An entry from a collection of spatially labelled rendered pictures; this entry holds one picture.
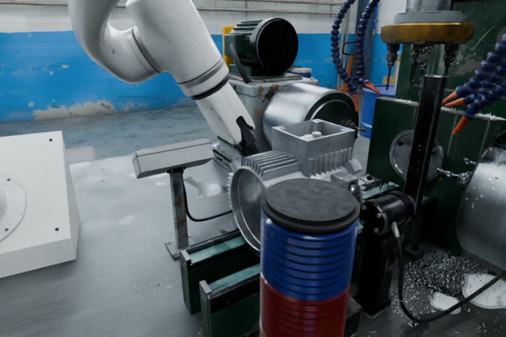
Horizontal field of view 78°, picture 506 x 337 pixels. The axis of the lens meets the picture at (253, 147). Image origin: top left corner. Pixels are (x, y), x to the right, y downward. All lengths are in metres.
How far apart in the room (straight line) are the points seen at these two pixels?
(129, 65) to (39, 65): 5.63
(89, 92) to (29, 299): 5.39
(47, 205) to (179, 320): 0.43
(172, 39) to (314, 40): 6.95
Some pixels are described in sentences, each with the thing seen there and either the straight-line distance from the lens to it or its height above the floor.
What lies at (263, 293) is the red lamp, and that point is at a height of 1.15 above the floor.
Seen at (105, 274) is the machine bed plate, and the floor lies 0.80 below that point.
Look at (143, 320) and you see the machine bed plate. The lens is 0.72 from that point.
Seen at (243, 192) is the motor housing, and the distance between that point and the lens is 0.65.
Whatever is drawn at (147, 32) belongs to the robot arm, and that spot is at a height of 1.31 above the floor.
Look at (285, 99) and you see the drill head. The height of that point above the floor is 1.13.
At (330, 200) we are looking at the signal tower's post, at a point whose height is 1.22.
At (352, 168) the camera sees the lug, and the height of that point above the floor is 1.08.
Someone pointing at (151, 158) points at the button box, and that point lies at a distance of 0.70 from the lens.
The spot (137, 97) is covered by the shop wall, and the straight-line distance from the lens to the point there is 6.14.
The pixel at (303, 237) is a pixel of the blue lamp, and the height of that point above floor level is 1.21.
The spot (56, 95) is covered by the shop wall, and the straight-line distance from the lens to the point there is 6.14.
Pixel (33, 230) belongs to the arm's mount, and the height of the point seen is 0.89.
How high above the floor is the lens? 1.31
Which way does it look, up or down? 20 degrees down
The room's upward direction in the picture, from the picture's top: straight up
